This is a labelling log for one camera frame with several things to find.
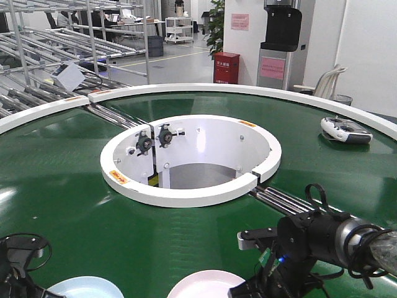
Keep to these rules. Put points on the steel conveyor rollers left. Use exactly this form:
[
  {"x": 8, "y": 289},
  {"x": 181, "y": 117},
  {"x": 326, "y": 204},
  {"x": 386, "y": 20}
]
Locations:
[{"x": 114, "y": 116}]

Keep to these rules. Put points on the white remote controller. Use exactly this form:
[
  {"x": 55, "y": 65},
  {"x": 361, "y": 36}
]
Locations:
[{"x": 345, "y": 131}]

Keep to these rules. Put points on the white outer conveyor rim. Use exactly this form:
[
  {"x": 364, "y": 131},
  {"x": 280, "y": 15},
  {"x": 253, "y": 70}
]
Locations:
[{"x": 12, "y": 121}]

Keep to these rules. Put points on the green potted plant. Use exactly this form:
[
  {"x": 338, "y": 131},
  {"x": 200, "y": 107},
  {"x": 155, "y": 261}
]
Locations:
[{"x": 216, "y": 27}]

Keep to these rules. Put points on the pink plate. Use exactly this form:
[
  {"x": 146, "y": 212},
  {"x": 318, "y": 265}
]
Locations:
[{"x": 206, "y": 284}]

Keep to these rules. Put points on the green conveyor belt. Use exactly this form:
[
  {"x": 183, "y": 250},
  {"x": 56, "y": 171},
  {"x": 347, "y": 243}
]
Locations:
[{"x": 52, "y": 185}]

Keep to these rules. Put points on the dark plastic crate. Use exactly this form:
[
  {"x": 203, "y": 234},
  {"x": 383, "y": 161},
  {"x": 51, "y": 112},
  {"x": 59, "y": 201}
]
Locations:
[{"x": 155, "y": 46}]

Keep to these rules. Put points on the metal roller rack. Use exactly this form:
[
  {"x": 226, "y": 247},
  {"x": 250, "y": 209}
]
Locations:
[{"x": 50, "y": 48}]

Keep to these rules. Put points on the black bearing mount left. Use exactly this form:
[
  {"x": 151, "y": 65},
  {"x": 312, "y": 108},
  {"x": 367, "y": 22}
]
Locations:
[{"x": 144, "y": 143}]

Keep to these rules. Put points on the steel conveyor rollers right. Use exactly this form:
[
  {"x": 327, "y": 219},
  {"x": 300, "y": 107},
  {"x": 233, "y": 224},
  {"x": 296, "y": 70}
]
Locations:
[{"x": 279, "y": 198}]

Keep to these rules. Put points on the mesh waste basket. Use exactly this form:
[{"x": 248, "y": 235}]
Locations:
[{"x": 343, "y": 99}]

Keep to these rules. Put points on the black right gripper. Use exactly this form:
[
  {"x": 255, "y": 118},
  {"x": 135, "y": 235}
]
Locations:
[{"x": 278, "y": 275}]

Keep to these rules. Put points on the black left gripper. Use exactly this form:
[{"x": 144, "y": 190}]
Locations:
[{"x": 14, "y": 286}]

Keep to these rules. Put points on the black water dispenser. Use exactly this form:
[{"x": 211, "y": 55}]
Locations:
[{"x": 281, "y": 40}]

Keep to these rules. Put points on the light blue plate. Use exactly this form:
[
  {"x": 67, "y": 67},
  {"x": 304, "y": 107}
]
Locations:
[{"x": 86, "y": 286}]

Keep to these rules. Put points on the black bearing mount right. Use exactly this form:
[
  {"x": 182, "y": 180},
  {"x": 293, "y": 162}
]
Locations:
[{"x": 165, "y": 135}]

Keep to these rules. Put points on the red fire extinguisher box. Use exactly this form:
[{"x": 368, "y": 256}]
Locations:
[{"x": 226, "y": 68}]

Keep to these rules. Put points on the black bearing mount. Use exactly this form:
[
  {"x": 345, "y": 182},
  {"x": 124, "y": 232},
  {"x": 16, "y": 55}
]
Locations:
[
  {"x": 144, "y": 143},
  {"x": 165, "y": 135}
]

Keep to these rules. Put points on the white trolley shelf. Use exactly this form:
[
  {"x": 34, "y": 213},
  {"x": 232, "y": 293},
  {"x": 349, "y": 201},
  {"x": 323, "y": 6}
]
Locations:
[{"x": 179, "y": 30}]

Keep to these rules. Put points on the steel conveyor rollers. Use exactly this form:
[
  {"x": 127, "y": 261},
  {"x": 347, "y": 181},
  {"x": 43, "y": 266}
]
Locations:
[
  {"x": 114, "y": 116},
  {"x": 279, "y": 198}
]

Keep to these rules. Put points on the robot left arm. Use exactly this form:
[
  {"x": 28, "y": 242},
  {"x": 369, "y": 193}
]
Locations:
[{"x": 17, "y": 251}]

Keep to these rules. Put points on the grey control box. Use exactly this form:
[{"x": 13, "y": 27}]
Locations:
[{"x": 68, "y": 76}]

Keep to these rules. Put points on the pink wall notice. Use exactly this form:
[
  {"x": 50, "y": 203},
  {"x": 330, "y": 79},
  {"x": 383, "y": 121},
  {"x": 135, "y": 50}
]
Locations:
[{"x": 240, "y": 22}]

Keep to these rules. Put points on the white plastic chair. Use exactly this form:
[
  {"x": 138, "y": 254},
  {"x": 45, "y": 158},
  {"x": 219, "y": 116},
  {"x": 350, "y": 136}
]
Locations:
[{"x": 326, "y": 85}]

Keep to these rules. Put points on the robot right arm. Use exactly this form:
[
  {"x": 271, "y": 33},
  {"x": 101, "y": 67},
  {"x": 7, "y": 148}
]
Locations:
[{"x": 306, "y": 249}]

